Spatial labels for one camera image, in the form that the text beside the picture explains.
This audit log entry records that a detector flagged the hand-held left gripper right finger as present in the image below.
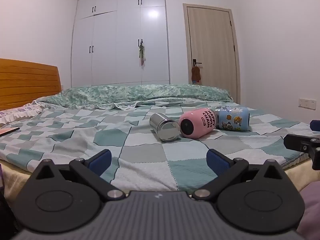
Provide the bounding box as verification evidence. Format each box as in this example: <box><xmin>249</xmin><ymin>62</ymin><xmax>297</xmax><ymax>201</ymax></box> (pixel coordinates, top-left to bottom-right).
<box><xmin>192</xmin><ymin>149</ymin><xmax>290</xmax><ymax>202</ymax></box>

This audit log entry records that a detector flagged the blue cartoon cup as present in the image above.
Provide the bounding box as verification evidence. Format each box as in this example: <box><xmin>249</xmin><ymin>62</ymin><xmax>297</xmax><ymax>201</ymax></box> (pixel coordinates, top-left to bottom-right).
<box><xmin>214</xmin><ymin>106</ymin><xmax>250</xmax><ymax>132</ymax></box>

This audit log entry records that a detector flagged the white wardrobe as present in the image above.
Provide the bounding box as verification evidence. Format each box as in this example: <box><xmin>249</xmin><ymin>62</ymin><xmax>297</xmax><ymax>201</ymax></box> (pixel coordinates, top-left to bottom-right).
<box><xmin>71</xmin><ymin>0</ymin><xmax>170</xmax><ymax>88</ymax></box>

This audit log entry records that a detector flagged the purple floral pillow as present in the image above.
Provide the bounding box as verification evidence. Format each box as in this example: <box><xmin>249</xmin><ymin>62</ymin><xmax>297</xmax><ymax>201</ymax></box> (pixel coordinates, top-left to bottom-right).
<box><xmin>0</xmin><ymin>104</ymin><xmax>46</xmax><ymax>128</ymax></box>

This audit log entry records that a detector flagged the green hanging ornament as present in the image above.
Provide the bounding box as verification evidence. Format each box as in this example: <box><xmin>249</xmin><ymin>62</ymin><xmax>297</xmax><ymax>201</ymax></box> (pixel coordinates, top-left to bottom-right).
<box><xmin>138</xmin><ymin>40</ymin><xmax>146</xmax><ymax>67</ymax></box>

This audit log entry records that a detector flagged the wooden headboard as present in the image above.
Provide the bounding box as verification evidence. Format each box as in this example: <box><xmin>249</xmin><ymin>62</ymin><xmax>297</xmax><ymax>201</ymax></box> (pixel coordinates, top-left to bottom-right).
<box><xmin>0</xmin><ymin>58</ymin><xmax>62</xmax><ymax>111</ymax></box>

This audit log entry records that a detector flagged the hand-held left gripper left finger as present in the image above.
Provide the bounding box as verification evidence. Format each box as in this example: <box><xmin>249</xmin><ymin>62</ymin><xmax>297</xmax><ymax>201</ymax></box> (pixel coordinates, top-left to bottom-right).
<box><xmin>29</xmin><ymin>149</ymin><xmax>126</xmax><ymax>201</ymax></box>

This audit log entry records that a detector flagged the white wall socket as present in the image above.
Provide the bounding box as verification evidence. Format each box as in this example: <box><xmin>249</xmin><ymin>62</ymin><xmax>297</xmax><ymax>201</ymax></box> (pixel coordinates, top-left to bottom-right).
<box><xmin>299</xmin><ymin>98</ymin><xmax>316</xmax><ymax>110</ymax></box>

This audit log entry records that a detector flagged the pink cup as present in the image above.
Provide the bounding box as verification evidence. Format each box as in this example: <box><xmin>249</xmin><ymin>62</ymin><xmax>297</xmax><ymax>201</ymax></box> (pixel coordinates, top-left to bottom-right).
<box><xmin>178</xmin><ymin>108</ymin><xmax>217</xmax><ymax>138</ymax></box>

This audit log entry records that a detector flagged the beige bed sheet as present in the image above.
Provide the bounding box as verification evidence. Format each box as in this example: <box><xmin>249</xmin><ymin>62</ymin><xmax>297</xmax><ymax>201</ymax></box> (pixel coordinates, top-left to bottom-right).
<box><xmin>0</xmin><ymin>155</ymin><xmax>320</xmax><ymax>203</ymax></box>

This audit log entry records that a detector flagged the beige door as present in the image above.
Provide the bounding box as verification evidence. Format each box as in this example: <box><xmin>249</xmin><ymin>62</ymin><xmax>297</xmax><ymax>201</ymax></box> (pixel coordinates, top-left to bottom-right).
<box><xmin>182</xmin><ymin>3</ymin><xmax>241</xmax><ymax>104</ymax></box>

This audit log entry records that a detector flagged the green floral quilt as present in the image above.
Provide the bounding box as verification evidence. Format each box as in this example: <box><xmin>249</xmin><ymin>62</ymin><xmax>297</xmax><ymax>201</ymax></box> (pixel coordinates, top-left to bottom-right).
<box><xmin>35</xmin><ymin>84</ymin><xmax>234</xmax><ymax>111</ymax></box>

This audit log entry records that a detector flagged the green checkered blanket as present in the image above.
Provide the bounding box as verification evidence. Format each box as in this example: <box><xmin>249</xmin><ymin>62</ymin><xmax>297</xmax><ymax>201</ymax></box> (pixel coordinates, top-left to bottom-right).
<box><xmin>0</xmin><ymin>101</ymin><xmax>320</xmax><ymax>193</ymax></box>

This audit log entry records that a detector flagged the stainless steel cup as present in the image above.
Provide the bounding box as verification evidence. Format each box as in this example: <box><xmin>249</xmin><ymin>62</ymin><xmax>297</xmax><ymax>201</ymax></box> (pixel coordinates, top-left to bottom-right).
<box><xmin>149</xmin><ymin>113</ymin><xmax>181</xmax><ymax>142</ymax></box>

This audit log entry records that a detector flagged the brown hanging plush toy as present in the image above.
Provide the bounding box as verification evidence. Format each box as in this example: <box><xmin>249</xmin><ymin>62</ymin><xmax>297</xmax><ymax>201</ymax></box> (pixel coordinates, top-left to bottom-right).
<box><xmin>191</xmin><ymin>64</ymin><xmax>202</xmax><ymax>84</ymax></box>

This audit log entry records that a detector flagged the purple cloth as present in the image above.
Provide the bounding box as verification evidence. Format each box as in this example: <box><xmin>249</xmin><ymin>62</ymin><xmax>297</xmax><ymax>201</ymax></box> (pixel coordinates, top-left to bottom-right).
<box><xmin>296</xmin><ymin>182</ymin><xmax>320</xmax><ymax>240</ymax></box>

